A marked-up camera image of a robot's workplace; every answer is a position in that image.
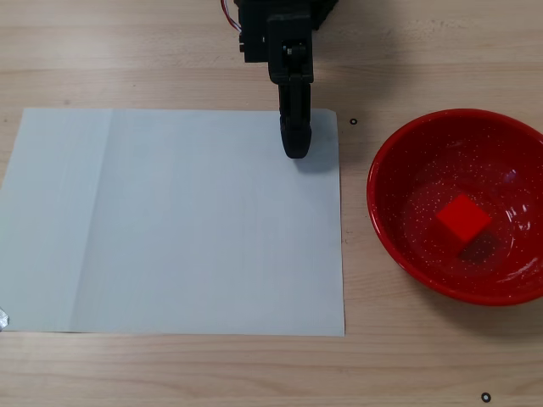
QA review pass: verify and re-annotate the red cube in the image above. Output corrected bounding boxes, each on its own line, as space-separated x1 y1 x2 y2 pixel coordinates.
435 193 493 247

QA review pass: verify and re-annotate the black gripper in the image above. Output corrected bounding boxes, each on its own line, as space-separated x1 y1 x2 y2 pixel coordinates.
236 0 316 160

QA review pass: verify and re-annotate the red speckled bowl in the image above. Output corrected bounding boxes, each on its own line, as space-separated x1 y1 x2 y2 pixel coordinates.
367 108 543 307

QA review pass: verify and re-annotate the red white black servo wire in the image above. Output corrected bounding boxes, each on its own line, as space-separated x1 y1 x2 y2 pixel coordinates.
219 0 244 34

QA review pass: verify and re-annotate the white paper sheet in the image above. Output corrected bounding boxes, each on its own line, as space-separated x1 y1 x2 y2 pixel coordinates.
0 107 347 338

